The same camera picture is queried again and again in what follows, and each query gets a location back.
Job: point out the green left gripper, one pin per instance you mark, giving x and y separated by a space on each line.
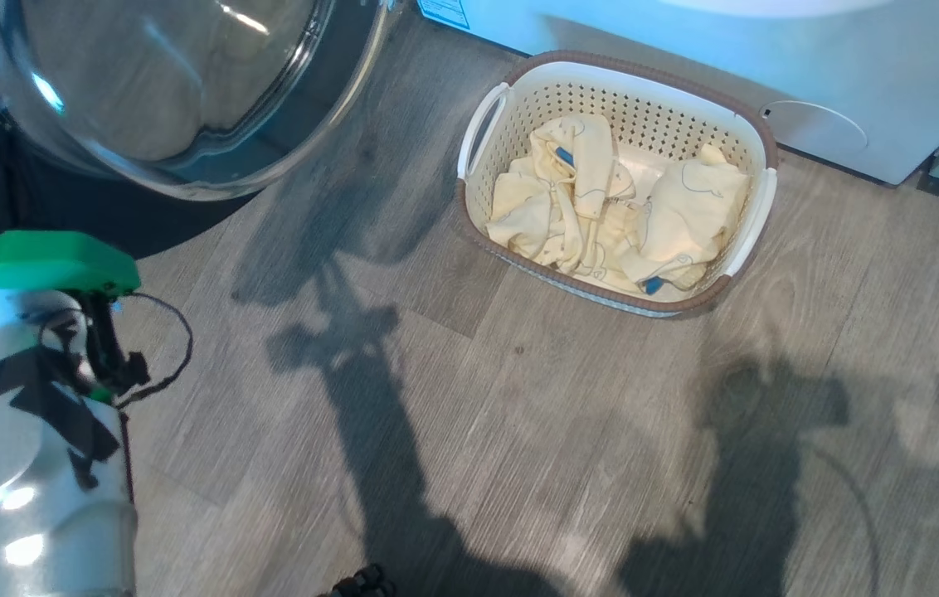
46 261

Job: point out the washing machine glass door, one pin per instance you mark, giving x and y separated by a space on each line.
187 91

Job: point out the pale yellow printed garment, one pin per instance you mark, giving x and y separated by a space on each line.
689 215
557 199

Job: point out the round white filter access cover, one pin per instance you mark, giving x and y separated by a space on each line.
814 128

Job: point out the white perforated laundry basket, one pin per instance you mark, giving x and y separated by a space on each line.
478 199

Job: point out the blue white energy label sticker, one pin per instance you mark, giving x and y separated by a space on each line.
445 12

